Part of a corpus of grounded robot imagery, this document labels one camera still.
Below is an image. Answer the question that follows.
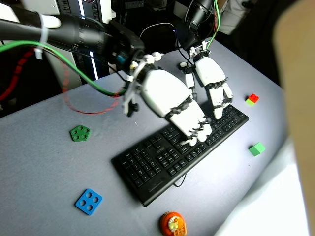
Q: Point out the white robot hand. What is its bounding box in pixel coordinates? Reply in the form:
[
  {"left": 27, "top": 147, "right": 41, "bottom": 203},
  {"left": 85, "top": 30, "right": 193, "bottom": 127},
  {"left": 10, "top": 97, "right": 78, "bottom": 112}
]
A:
[
  {"left": 139, "top": 68, "right": 213, "bottom": 147},
  {"left": 182, "top": 55, "right": 234, "bottom": 120}
]

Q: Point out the black computer keyboard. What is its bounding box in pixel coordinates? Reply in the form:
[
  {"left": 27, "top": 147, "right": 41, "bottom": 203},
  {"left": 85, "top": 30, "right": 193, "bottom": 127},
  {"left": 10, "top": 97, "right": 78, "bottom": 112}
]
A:
[{"left": 110, "top": 104, "right": 250, "bottom": 207}]

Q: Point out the person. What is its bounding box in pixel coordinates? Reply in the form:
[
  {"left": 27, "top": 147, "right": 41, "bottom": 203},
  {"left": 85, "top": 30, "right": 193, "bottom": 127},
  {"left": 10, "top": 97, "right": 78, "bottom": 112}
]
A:
[{"left": 218, "top": 0, "right": 252, "bottom": 35}]

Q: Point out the black computer tower lit strip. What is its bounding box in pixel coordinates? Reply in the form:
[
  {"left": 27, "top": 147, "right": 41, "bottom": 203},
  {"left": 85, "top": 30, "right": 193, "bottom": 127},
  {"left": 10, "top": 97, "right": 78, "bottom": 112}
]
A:
[{"left": 56, "top": 0, "right": 116, "bottom": 81}]

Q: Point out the green cube block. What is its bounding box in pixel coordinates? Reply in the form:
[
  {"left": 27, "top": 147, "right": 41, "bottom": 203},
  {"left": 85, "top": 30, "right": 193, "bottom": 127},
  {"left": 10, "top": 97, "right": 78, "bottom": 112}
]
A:
[{"left": 248, "top": 142, "right": 266, "bottom": 157}]

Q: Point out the green pentagon block with holes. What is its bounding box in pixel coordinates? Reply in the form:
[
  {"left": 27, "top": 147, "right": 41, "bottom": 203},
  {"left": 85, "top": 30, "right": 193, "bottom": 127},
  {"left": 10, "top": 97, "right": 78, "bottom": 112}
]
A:
[{"left": 69, "top": 124, "right": 92, "bottom": 143}]

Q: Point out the white cabinet panel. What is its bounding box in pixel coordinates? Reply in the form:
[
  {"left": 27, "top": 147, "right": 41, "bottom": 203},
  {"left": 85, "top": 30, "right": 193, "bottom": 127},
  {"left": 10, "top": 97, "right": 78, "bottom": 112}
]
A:
[{"left": 45, "top": 49, "right": 83, "bottom": 93}]

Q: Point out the orange toy cake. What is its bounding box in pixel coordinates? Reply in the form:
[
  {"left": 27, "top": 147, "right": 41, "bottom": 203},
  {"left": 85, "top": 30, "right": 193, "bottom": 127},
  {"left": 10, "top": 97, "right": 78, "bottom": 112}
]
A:
[{"left": 159, "top": 211, "right": 188, "bottom": 236}]

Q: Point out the white zip tie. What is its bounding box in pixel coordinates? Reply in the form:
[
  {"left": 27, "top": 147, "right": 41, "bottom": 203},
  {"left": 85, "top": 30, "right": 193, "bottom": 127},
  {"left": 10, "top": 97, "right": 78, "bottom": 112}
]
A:
[{"left": 34, "top": 14, "right": 49, "bottom": 59}]

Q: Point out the blue square block with holes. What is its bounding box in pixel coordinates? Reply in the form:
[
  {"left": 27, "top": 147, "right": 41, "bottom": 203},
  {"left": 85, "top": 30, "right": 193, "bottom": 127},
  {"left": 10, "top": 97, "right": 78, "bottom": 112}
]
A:
[{"left": 74, "top": 188, "right": 104, "bottom": 216}]

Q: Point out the grey table cloth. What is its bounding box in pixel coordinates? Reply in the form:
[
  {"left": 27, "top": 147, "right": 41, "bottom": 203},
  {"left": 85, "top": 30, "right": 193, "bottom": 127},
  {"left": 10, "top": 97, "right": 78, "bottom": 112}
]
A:
[{"left": 0, "top": 39, "right": 311, "bottom": 236}]

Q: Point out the short green cable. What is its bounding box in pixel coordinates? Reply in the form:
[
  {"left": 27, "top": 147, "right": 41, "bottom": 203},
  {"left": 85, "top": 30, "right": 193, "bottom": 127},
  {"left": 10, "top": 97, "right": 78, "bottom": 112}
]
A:
[{"left": 206, "top": 0, "right": 221, "bottom": 49}]

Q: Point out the long green cable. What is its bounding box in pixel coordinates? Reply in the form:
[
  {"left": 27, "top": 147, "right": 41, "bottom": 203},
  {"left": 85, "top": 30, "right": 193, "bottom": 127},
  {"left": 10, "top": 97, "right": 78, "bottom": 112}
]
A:
[{"left": 0, "top": 40, "right": 127, "bottom": 97}]

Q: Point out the thin white cable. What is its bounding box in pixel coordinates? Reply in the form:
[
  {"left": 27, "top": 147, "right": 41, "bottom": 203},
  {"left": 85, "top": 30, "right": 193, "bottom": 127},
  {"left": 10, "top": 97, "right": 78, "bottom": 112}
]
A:
[{"left": 139, "top": 22, "right": 174, "bottom": 39}]

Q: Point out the black keyboard cable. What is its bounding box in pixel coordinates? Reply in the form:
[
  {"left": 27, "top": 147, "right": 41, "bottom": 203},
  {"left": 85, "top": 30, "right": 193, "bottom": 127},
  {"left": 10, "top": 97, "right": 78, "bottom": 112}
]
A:
[{"left": 173, "top": 173, "right": 188, "bottom": 187}]

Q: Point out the beige blurred post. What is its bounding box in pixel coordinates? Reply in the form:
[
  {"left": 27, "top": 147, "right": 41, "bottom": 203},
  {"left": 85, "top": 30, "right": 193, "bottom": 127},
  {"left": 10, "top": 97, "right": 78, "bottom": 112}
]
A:
[{"left": 273, "top": 0, "right": 315, "bottom": 236}]

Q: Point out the red black twisted cable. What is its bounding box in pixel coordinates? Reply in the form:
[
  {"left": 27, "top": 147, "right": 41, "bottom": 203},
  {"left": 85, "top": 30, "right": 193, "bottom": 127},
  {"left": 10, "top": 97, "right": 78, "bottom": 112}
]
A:
[{"left": 0, "top": 48, "right": 123, "bottom": 115}]

